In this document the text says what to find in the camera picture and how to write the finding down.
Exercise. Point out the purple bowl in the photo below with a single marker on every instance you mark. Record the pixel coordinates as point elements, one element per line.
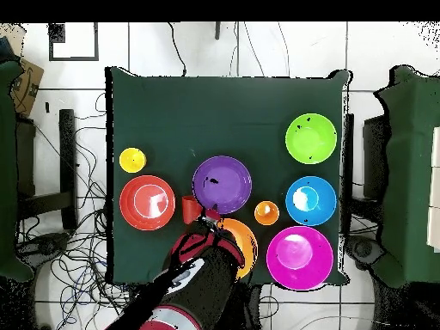
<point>223,185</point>

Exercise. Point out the red-orange cup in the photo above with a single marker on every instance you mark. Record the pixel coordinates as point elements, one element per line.
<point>189,209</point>

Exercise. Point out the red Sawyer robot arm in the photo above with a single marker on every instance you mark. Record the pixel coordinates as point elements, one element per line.
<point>206,275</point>

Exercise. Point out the orange cup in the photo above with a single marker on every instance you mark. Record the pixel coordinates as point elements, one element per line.
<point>266,213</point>

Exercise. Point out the large yellow-orange bowl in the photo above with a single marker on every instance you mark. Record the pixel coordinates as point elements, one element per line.
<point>245,240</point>

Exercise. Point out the dark green tablecloth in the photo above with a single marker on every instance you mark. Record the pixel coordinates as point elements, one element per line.
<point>192,113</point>

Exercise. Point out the shallow red-orange bowl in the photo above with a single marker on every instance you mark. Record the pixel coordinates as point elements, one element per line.
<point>132,202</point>

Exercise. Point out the yellow cup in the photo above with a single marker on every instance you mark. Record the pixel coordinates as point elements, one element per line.
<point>132,160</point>

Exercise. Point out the blue bowl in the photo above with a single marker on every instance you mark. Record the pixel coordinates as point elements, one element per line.
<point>311,202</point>

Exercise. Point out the green bowl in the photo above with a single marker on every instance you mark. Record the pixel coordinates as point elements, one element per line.
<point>311,138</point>

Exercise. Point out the large pink bowl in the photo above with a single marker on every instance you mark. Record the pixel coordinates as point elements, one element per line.
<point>299,257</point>

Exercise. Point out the black power strip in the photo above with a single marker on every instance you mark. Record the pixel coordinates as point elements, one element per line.
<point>139,302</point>

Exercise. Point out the black chair base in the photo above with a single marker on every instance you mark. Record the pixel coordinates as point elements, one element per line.
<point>48,244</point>
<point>362,249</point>

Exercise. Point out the green cloth neighbouring table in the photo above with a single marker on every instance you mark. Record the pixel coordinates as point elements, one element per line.
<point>405,172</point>
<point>7,172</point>

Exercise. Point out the cardboard box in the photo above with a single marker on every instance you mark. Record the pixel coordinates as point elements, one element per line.
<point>27,82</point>

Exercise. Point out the black table frame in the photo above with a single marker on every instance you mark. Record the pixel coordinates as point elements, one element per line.
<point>67,154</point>

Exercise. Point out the black square floor frame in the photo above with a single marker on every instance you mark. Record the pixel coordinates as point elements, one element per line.
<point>96,41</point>

